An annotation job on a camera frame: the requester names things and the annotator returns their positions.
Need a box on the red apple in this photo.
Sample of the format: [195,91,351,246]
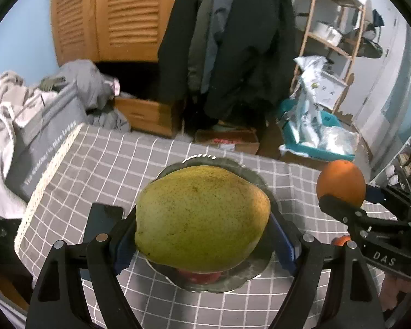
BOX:
[176,269,223,283]

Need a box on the dark round pan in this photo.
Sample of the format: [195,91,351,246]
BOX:
[358,29,384,59]

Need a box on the grey checked tablecloth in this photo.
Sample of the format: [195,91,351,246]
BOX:
[14,123,398,329]

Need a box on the wooden drawer cabinet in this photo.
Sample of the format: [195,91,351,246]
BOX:
[115,96,185,138]

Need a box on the grey crumpled jacket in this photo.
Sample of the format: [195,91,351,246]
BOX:
[55,60,131,132]

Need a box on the pile of clothes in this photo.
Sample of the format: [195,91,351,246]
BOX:
[0,72,55,220]

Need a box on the white cooking pot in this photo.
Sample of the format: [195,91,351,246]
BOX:
[313,21,343,47]

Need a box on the clear plastic bag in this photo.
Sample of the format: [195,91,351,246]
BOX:
[317,126,360,156]

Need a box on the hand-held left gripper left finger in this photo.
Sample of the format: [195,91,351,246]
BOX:
[25,206,148,329]

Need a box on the dark green hanging coat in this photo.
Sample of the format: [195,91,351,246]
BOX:
[205,0,297,127]

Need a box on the teal plastic basin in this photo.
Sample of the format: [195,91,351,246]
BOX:
[280,99,356,161]

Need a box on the large orange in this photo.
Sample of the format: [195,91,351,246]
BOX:
[316,159,367,208]

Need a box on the shoe rack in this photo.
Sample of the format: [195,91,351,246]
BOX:
[380,140,411,192]

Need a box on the dark smartphone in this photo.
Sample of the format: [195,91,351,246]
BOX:
[79,203,125,280]

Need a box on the white printed box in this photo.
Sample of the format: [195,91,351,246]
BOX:
[315,70,348,108]

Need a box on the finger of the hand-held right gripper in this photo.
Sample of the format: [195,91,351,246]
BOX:
[318,195,411,244]
[365,185,411,222]

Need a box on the wooden louvred wardrobe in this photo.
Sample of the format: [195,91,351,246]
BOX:
[51,0,185,66]

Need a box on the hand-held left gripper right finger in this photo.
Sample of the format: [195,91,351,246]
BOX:
[269,211,386,329]

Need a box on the black hanging coat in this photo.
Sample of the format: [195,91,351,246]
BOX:
[158,0,220,101]

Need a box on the wooden shelf rack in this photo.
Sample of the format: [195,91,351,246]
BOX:
[289,0,369,114]

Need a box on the cardboard box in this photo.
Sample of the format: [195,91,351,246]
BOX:
[195,127,260,155]

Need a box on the person's right hand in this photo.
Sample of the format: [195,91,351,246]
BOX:
[380,274,411,311]

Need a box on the white printed plastic bag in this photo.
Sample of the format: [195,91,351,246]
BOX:
[289,55,329,146]

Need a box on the grey printed fabric bag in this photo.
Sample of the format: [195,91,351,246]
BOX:
[5,80,90,203]

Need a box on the grey-blue hanging jacket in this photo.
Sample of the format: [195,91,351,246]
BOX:
[188,0,240,95]

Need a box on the dark glass scalloped plate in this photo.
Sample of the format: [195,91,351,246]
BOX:
[147,154,278,293]

